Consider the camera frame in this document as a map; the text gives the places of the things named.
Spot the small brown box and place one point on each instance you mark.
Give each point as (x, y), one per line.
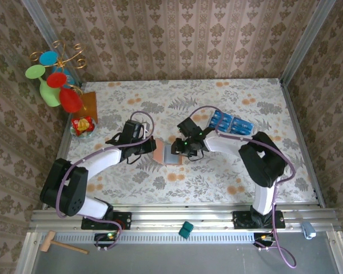
(159, 151)

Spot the clear acrylic card stand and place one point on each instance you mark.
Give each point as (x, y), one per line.
(232, 122)

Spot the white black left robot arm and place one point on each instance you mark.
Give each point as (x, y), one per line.
(77, 194)

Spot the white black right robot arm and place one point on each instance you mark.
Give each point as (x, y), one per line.
(263, 162)

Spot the blue credit card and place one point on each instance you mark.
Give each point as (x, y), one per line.
(242, 124)
(240, 131)
(219, 124)
(222, 117)

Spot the red snack packet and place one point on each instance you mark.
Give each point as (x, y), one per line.
(81, 124)

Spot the clear glass bowl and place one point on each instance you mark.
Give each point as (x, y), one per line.
(74, 134)

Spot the brown wooden board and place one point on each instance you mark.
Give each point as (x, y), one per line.
(89, 102)

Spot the red plastic wine glass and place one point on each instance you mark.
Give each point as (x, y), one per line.
(71, 100)

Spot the small teal box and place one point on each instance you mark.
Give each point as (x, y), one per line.
(185, 229)

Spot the small black controller board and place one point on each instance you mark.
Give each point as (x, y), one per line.
(263, 237)
(103, 237)

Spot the green plastic wine glass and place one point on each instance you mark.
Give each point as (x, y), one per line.
(50, 95)

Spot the blue plastic wine glass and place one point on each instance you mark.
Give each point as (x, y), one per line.
(48, 58)

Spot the wooden mallet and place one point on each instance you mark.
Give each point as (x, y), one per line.
(47, 241)

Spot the light blue plastic clip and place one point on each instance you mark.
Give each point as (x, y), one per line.
(308, 229)

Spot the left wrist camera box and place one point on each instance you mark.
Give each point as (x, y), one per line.
(131, 129)

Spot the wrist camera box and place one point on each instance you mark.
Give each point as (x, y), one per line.
(188, 127)
(131, 129)

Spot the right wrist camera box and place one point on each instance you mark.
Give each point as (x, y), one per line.
(188, 127)

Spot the aluminium table side rail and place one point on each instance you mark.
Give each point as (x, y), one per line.
(66, 134)

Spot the aluminium rail beam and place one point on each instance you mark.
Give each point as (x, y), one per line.
(165, 217)

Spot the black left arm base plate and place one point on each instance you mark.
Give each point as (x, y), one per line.
(125, 219)

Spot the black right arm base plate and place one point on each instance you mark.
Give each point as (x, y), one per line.
(281, 221)

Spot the aluminium corner post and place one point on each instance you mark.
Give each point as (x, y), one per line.
(48, 31)
(310, 31)

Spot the aluminium frame bar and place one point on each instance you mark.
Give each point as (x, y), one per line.
(27, 251)
(335, 251)

